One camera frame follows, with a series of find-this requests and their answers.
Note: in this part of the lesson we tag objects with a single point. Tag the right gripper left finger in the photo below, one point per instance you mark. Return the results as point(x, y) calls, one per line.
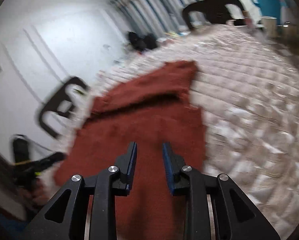
point(80, 198)

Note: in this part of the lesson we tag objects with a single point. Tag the striped blue white curtains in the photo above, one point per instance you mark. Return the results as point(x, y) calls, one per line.
point(157, 17)

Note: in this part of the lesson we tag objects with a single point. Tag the white paper cup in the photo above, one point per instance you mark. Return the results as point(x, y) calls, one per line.
point(270, 25)

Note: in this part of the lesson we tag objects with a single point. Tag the black chair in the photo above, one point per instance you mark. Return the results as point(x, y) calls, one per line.
point(59, 96)
point(215, 12)

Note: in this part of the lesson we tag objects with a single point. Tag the black speaker box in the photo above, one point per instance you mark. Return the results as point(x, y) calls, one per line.
point(150, 41)

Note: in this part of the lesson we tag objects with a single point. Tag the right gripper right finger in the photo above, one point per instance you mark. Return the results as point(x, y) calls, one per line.
point(215, 206)

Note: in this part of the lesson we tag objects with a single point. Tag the quilted beige floral table cover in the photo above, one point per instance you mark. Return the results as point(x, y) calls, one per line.
point(249, 96)

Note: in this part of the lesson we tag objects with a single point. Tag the rust red knit sweater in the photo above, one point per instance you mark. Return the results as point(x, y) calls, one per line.
point(150, 110)

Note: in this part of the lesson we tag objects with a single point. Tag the black chair far side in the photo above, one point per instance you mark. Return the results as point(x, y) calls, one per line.
point(215, 12)

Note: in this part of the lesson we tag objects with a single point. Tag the black chair left side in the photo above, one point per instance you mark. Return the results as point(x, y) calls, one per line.
point(59, 96)

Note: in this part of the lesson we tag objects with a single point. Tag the person left hand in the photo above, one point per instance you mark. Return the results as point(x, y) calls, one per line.
point(38, 196)

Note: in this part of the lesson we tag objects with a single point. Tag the black backpack left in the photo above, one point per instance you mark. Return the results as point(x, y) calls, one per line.
point(136, 42)

